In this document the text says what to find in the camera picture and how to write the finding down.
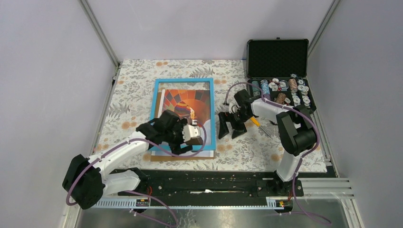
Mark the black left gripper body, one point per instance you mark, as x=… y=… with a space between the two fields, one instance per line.
x=175 y=138

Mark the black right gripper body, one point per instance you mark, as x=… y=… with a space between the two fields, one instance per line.
x=239 y=117

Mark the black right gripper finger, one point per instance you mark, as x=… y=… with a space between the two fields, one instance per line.
x=238 y=130
x=223 y=129

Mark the yellow handled screwdriver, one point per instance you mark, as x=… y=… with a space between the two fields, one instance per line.
x=254 y=120

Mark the brown fibreboard backing panel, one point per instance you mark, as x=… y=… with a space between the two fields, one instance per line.
x=160 y=156

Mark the hot air balloon photo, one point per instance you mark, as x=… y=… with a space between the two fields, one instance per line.
x=191 y=104

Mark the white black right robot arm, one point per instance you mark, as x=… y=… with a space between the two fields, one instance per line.
x=297 y=133

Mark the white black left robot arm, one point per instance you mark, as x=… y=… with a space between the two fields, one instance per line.
x=88 y=179

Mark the green poker chip stack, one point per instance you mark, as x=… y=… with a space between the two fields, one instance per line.
x=256 y=89

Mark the blue poker chip stack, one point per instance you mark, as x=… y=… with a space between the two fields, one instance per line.
x=265 y=88

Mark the floral tablecloth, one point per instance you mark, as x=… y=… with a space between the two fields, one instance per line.
x=259 y=149

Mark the black poker chip case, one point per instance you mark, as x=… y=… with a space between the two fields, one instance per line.
x=276 y=58

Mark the brown poker chip stack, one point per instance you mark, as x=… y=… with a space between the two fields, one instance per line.
x=293 y=85

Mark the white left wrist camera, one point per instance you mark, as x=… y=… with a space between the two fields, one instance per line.
x=191 y=134

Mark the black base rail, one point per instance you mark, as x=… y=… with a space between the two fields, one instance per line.
x=209 y=199

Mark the white slotted cable duct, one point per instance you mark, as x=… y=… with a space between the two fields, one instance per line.
x=145 y=203

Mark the aluminium frame rails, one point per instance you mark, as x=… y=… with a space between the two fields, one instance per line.
x=252 y=186

